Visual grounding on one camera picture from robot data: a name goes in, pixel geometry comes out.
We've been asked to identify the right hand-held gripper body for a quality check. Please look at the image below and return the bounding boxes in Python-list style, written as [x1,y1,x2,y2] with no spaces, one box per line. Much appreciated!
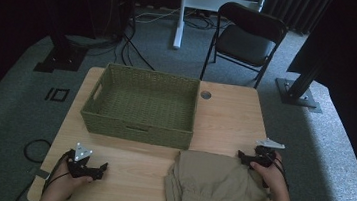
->
[247,135,287,171]

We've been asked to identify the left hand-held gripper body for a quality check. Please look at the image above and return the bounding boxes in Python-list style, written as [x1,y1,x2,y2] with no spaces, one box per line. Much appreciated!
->
[65,140,105,182]

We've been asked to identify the khaki pants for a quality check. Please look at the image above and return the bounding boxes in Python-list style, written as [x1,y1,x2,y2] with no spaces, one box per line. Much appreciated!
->
[161,147,277,201]

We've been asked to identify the green woven basket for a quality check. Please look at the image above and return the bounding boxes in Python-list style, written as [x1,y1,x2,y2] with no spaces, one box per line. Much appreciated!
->
[77,60,203,151]

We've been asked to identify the person's left hand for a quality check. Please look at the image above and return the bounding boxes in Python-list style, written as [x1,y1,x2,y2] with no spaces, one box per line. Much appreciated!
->
[45,157,95,201]

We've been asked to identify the person's right hand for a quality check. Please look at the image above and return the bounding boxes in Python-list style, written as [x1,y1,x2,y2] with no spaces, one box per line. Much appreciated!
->
[246,149,294,200]

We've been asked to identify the black metal stand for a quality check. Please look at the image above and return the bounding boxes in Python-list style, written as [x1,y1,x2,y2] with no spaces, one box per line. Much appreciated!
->
[18,0,95,78]
[272,50,329,115]

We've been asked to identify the grey table grommet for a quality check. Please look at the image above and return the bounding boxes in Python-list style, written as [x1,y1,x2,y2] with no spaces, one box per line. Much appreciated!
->
[199,89,213,101]

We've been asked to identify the black folding chair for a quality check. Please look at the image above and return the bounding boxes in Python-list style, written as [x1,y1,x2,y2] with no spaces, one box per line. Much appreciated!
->
[198,0,292,92]

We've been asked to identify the dark curtain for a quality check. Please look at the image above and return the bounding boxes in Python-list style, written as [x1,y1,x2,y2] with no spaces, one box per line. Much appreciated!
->
[260,0,334,38]

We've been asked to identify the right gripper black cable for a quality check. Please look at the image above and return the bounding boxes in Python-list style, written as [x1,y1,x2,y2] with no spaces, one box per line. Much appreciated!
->
[269,156,294,194]

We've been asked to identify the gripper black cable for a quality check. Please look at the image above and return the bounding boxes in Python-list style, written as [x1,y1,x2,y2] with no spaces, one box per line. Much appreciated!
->
[41,146,76,201]
[269,156,294,194]

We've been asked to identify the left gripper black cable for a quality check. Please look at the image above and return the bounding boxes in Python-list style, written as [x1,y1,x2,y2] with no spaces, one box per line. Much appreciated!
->
[41,146,76,201]

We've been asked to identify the black cable loop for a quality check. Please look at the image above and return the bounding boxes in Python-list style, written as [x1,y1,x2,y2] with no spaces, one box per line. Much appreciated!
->
[21,137,53,165]

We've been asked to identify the bundle of floor cables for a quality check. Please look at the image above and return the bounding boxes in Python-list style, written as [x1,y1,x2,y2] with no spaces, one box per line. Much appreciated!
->
[83,0,217,78]

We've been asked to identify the white desk frame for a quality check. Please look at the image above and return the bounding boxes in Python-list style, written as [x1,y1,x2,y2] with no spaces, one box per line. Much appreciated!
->
[171,0,269,59]

